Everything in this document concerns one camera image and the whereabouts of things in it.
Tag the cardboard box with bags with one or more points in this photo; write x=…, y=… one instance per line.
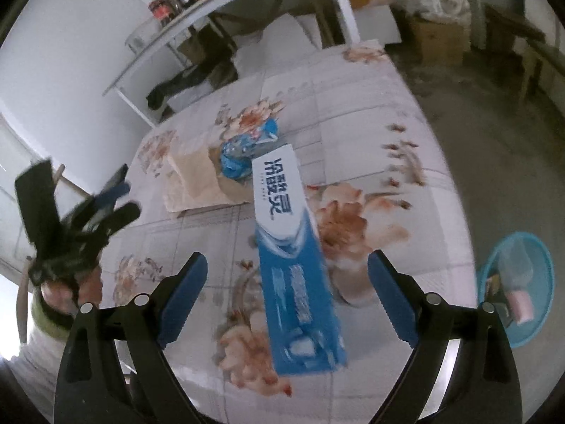
x=441, y=29

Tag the white sack under shelf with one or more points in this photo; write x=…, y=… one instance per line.
x=284, y=40

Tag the left hand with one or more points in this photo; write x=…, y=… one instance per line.
x=59, y=295

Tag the blue trash basket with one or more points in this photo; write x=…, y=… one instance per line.
x=518, y=280

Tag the blue white toothpaste box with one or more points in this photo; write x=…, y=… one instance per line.
x=305, y=334

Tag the glass bowl on shelf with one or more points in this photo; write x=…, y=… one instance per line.
x=142, y=35

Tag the beige paper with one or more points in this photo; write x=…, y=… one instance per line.
x=196, y=182

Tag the red lid jar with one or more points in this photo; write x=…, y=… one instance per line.
x=164, y=11

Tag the white shelf table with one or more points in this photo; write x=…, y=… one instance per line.
x=197, y=11

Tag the blue plastic bag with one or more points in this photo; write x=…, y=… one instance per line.
x=237, y=154

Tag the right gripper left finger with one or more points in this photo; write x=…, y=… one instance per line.
x=113, y=369

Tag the wooden chair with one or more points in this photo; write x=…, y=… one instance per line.
x=543, y=64

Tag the dark cloth under shelf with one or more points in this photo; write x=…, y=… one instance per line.
x=215, y=65

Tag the floral tablecloth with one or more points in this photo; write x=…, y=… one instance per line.
x=374, y=176

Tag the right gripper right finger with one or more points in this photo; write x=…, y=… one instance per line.
x=461, y=369

